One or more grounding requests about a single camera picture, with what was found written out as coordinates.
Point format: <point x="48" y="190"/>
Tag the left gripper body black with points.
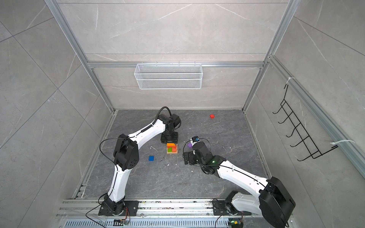
<point x="171" y="137"/>

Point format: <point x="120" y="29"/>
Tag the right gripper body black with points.
<point x="193" y="158"/>

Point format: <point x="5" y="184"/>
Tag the red arch block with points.
<point x="174" y="149"/>

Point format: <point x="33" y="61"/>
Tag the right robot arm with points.
<point x="266" y="197"/>

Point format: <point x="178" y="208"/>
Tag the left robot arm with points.
<point x="126" y="156"/>

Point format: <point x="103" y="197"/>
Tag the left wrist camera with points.
<point x="174" y="122"/>

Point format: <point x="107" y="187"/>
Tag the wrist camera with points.
<point x="194" y="140"/>
<point x="174" y="122"/>

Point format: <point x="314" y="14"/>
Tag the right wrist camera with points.
<point x="194" y="140"/>

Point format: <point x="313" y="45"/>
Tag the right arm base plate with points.
<point x="221" y="208"/>

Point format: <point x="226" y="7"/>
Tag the white wire mesh basket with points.
<point x="155" y="76"/>

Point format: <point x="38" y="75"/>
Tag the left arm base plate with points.
<point x="109" y="208"/>

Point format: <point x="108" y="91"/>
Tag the black wire hook rack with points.
<point x="299" y="129"/>

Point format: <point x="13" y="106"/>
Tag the aluminium mounting rail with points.
<point x="153" y="207"/>

